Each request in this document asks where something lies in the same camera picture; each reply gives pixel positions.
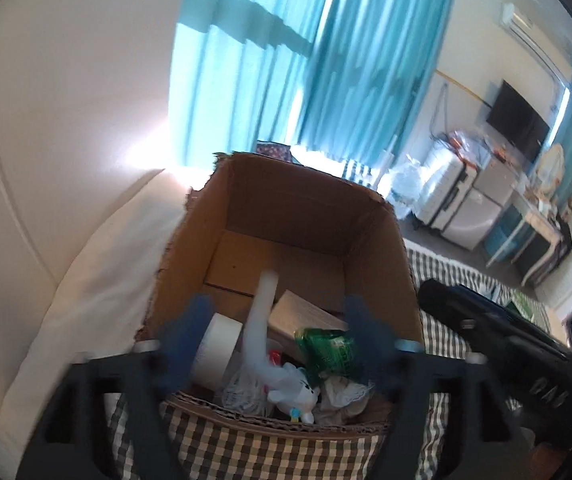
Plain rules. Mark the checked blanket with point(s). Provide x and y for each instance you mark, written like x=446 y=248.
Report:
x=226 y=445

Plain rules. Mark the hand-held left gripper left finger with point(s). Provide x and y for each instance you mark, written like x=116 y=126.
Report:
x=186 y=330

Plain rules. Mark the white suitcase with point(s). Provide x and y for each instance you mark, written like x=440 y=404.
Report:
x=443 y=185

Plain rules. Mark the white dressing table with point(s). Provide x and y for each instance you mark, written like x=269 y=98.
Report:
x=540 y=230

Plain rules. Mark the brown cardboard tube roll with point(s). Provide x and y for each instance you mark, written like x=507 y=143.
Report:
x=213 y=355

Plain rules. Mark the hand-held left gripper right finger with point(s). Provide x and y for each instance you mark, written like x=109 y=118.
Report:
x=370 y=340

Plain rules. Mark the white pillow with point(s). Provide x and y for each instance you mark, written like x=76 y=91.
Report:
x=106 y=270

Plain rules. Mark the white framed mirror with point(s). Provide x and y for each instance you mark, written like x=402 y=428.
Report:
x=550 y=167

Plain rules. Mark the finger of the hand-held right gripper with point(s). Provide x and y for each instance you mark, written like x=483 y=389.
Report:
x=465 y=310

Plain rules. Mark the dark patterned cloth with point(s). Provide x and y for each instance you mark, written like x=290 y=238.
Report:
x=273 y=150

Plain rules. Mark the clear plastic floss pick jar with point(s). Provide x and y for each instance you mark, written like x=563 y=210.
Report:
x=243 y=392

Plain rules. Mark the small beige cardboard box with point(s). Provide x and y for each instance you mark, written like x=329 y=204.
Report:
x=301 y=315

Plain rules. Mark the large brown cardboard box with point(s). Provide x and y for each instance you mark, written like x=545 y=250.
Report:
x=291 y=220

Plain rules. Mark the white air conditioner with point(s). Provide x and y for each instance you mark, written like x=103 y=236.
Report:
x=530 y=30

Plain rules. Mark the silver mini fridge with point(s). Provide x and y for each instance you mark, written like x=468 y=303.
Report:
x=480 y=205

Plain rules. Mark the black television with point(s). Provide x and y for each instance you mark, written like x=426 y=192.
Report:
x=515 y=120

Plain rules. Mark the green snack packet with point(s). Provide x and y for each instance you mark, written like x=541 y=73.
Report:
x=331 y=352

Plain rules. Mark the white lace cloth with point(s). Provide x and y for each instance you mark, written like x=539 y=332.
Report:
x=341 y=395

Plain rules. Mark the white plush toy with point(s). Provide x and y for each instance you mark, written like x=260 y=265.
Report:
x=291 y=390

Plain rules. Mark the clear plastic bag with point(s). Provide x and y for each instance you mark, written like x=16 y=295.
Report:
x=408 y=185

